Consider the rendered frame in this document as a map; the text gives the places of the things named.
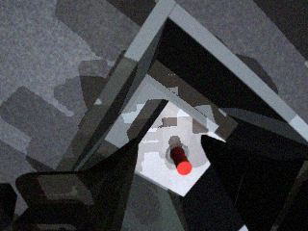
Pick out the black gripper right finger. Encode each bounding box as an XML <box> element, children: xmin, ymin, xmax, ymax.
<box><xmin>201</xmin><ymin>135</ymin><xmax>308</xmax><ymax>231</ymax></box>

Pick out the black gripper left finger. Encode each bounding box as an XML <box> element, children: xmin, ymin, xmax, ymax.
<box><xmin>15</xmin><ymin>139</ymin><xmax>139</xmax><ymax>231</ymax></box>

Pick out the red peg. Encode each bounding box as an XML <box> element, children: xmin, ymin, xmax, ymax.
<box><xmin>170</xmin><ymin>147</ymin><xmax>193</xmax><ymax>175</ymax></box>

